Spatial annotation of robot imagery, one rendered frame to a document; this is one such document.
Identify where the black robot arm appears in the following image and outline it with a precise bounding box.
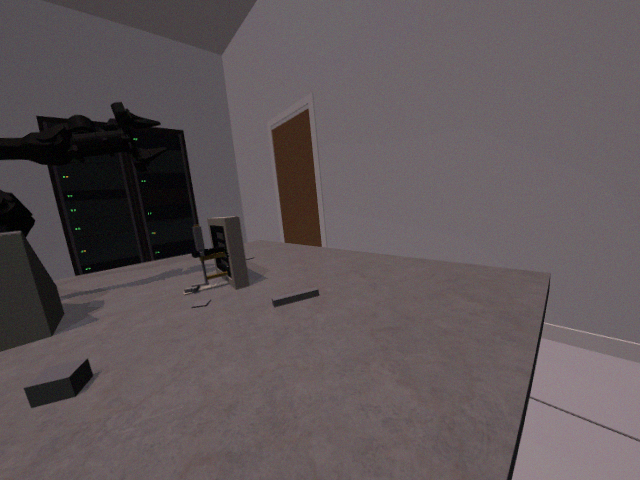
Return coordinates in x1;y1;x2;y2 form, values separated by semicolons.
0;114;105;237

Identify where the dark grey rectangular bar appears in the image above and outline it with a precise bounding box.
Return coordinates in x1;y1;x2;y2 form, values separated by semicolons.
272;287;319;308

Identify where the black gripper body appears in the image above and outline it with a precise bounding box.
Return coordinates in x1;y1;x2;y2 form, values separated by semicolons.
96;102;148;172

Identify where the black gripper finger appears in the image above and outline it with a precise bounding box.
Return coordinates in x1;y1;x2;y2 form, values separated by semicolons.
140;147;167;166
126;109;161;129

